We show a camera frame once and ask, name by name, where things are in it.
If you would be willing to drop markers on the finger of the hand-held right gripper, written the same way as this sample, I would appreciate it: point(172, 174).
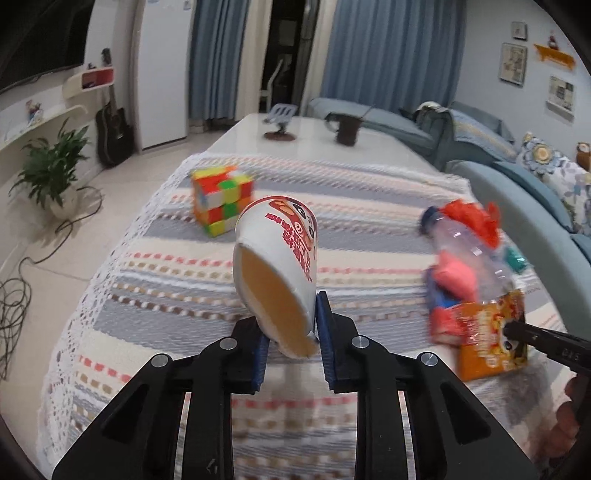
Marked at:
point(549, 344)

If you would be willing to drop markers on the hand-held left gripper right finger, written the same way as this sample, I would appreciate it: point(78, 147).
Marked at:
point(325, 341)

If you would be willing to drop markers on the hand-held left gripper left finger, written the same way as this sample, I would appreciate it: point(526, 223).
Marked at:
point(257, 362)

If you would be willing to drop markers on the orange snack packet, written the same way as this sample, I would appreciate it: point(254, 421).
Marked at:
point(487, 344)

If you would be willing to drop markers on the white instant noodle cup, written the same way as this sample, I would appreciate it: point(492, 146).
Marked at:
point(286, 258)

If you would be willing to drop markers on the person's right hand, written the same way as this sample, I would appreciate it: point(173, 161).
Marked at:
point(567, 417)

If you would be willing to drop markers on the small green wrapper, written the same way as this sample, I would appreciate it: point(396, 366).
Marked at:
point(515, 260)

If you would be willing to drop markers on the striped knitted tablecloth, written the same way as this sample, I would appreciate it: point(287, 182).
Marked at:
point(184, 295)

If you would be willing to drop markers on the pink and blue wrapper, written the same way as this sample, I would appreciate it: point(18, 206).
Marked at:
point(450, 295)

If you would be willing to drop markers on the clear plastic bottle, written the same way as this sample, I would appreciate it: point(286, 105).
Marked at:
point(466, 247)

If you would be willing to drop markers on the red crumpled plastic wrapper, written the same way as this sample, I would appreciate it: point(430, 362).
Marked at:
point(475, 217)

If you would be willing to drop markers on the multicoloured puzzle cube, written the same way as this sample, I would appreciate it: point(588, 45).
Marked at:
point(220, 199)

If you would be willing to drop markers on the floral cushion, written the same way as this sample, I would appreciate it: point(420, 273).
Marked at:
point(551, 166)

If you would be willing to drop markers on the brown owl toy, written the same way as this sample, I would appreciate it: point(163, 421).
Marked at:
point(584, 156)

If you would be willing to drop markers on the white table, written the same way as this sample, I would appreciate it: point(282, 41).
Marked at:
point(318, 150)

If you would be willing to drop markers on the blue sofa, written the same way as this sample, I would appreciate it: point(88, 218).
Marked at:
point(489, 152)

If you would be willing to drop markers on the brown mug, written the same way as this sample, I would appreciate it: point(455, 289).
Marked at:
point(347, 130)

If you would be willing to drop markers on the grey tablet stand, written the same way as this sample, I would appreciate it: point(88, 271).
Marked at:
point(279, 121)

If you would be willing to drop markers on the dark cloth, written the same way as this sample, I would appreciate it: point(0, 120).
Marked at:
point(431, 121)

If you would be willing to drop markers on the white chair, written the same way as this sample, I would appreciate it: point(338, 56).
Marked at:
point(272, 85)

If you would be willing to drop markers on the black acoustic guitar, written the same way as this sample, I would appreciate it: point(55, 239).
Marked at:
point(113, 129)

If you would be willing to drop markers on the green potted plant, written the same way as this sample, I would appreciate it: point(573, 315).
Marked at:
point(51, 166)

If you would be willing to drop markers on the blue curtain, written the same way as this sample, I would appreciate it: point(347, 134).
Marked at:
point(217, 60)
point(392, 50)

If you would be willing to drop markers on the white refrigerator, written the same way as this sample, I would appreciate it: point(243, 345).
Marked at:
point(161, 78)

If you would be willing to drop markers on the small red figurine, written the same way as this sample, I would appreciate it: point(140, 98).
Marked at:
point(552, 39)

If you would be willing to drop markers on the small shelf doll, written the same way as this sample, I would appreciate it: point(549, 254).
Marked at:
point(34, 111)

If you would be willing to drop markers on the black television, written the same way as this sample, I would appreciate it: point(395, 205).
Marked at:
point(41, 37)

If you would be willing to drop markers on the unframed newspaper wall picture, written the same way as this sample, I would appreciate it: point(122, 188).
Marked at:
point(560, 94)

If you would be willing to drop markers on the large framed wall picture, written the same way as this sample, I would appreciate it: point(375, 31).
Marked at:
point(513, 64)

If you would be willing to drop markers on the orange wall shelf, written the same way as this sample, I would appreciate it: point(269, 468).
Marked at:
point(554, 55)

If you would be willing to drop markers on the small framed wall picture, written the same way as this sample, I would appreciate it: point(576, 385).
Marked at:
point(518, 31)

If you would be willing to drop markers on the white curved wall shelf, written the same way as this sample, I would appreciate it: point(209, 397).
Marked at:
point(60, 110)

